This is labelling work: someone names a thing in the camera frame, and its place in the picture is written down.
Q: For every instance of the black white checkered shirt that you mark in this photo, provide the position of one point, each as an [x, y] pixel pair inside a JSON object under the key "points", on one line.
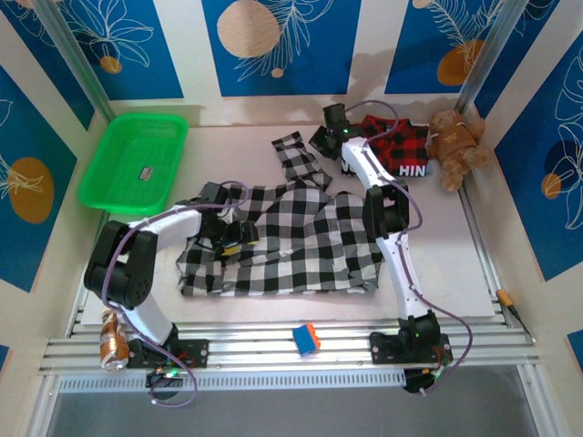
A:
{"points": [[309, 246]]}

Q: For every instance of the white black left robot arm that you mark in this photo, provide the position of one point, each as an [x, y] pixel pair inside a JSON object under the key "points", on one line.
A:
{"points": [[173, 223]]}

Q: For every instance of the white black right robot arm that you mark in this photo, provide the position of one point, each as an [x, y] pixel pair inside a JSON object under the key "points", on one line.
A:
{"points": [[396, 259]]}

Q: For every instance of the red black checkered shirt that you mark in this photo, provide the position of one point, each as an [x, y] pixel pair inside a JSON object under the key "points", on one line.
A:
{"points": [[405, 145]]}

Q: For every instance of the small label card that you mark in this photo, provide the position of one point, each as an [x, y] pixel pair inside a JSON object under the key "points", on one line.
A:
{"points": [[146, 174]]}

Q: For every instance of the blue orange block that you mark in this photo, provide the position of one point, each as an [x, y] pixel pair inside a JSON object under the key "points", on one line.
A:
{"points": [[305, 340]]}

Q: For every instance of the brown teddy bear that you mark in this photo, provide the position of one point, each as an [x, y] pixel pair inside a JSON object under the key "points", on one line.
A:
{"points": [[455, 145]]}

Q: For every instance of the green plastic basket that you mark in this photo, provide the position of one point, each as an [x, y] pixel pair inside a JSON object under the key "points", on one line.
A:
{"points": [[132, 155]]}

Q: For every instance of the brown drink bottle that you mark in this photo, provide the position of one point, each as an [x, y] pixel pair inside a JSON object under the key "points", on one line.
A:
{"points": [[113, 341]]}

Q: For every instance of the aluminium rail bed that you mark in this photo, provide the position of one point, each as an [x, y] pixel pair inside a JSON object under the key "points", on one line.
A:
{"points": [[255, 339]]}

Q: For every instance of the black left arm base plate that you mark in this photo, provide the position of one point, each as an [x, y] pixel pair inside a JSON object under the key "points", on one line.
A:
{"points": [[193, 352]]}

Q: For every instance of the aluminium corner post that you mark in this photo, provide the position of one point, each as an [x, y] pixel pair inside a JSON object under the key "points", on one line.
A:
{"points": [[77, 59], [487, 54]]}

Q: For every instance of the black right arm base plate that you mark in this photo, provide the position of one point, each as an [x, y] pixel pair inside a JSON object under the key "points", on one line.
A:
{"points": [[387, 350]]}

